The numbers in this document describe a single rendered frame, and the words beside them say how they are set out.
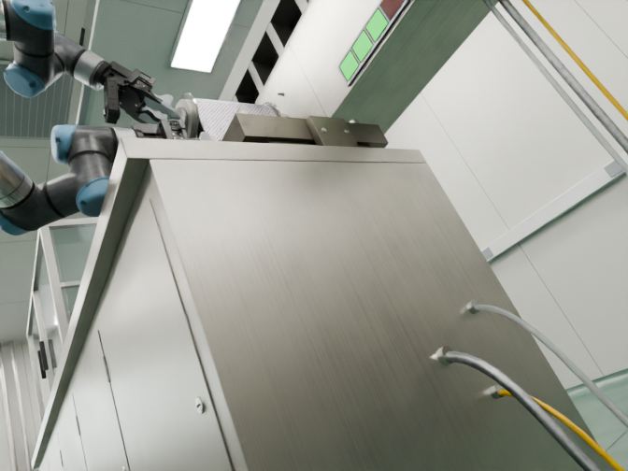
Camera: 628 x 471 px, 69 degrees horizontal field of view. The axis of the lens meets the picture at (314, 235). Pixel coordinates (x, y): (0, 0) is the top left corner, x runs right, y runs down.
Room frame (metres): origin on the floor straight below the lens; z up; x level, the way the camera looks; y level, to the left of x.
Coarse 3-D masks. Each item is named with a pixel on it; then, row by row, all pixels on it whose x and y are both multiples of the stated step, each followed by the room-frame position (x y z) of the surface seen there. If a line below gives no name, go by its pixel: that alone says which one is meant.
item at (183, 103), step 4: (180, 100) 0.92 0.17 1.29; (184, 100) 0.91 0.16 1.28; (188, 100) 0.91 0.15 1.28; (180, 104) 0.92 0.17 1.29; (184, 104) 0.91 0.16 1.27; (188, 104) 0.90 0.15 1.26; (176, 108) 0.95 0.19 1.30; (188, 108) 0.91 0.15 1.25; (192, 108) 0.91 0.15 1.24; (188, 112) 0.91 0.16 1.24; (192, 112) 0.91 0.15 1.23; (188, 116) 0.91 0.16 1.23; (192, 116) 0.91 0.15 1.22; (188, 120) 0.92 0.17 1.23; (192, 120) 0.91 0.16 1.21; (188, 124) 0.93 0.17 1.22; (192, 124) 0.92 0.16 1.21; (200, 124) 0.93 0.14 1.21; (188, 128) 0.93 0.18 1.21; (192, 128) 0.92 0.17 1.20; (200, 128) 0.94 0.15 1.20; (188, 132) 0.94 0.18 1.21; (192, 132) 0.93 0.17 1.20; (200, 132) 0.94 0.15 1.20; (188, 136) 0.94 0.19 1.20; (192, 136) 0.94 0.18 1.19
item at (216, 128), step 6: (204, 120) 0.91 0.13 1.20; (210, 120) 0.92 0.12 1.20; (216, 120) 0.93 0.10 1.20; (204, 126) 0.91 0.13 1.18; (210, 126) 0.92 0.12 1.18; (216, 126) 0.93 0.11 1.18; (222, 126) 0.94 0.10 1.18; (228, 126) 0.95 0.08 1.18; (210, 132) 0.92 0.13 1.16; (216, 132) 0.93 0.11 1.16; (222, 132) 0.94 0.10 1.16; (216, 138) 0.92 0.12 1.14
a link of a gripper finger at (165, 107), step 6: (156, 96) 0.87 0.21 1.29; (162, 96) 0.88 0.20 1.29; (168, 96) 0.89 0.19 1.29; (150, 102) 0.86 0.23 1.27; (156, 102) 0.86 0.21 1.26; (162, 102) 0.86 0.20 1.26; (168, 102) 0.88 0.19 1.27; (156, 108) 0.87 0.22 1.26; (162, 108) 0.87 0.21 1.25; (168, 108) 0.87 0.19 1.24; (168, 114) 0.88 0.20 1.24; (174, 114) 0.89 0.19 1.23
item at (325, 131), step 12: (312, 120) 0.82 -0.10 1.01; (324, 120) 0.85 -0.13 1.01; (336, 120) 0.87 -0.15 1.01; (312, 132) 0.83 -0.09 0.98; (324, 132) 0.83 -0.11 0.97; (336, 132) 0.86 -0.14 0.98; (348, 132) 0.87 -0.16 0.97; (324, 144) 0.82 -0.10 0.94; (336, 144) 0.85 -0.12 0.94; (348, 144) 0.87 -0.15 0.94
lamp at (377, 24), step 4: (376, 12) 0.83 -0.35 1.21; (376, 16) 0.83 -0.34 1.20; (380, 16) 0.83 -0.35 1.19; (372, 20) 0.84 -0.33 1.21; (376, 20) 0.84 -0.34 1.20; (380, 20) 0.83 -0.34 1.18; (384, 20) 0.83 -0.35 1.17; (368, 24) 0.86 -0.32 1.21; (372, 24) 0.85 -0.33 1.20; (376, 24) 0.84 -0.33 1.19; (380, 24) 0.84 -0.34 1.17; (384, 24) 0.83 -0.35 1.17; (368, 28) 0.86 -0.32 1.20; (372, 28) 0.85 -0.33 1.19; (376, 28) 0.85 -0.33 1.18; (380, 28) 0.84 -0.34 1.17; (372, 32) 0.86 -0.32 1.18; (376, 32) 0.85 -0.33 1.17; (380, 32) 0.84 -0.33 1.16; (372, 36) 0.86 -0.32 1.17; (376, 36) 0.86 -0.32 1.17
